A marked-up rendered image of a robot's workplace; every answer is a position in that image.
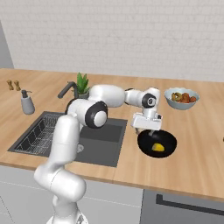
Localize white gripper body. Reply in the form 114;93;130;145
130;113;164;131

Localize yellow lemon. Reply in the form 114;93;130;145
150;142;166;153

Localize black bowl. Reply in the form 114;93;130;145
136;129;179;159

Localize white bowl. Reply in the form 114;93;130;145
164;87;201;111

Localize dark grey sink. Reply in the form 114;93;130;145
7;110;129;168

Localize light grey cupboard door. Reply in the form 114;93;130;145
0;181;144;224

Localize orange fruit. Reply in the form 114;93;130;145
180;92;192;104

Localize green potted plant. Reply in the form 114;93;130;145
75;72;91;100

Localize dark grey tap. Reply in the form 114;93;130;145
57;80;80;101

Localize grey dishwasher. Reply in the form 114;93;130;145
139;188;224;224

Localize grey soap dispenser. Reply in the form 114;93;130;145
19;89;36;116

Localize light grey drawer front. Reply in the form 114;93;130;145
0;164;144;209

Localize olive green ring-shaped fruit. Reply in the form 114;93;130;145
171;92;183;102

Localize black dishwasher handle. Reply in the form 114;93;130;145
155;193;224;217

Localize grey wire drying rack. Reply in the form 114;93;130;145
13;113;65;156

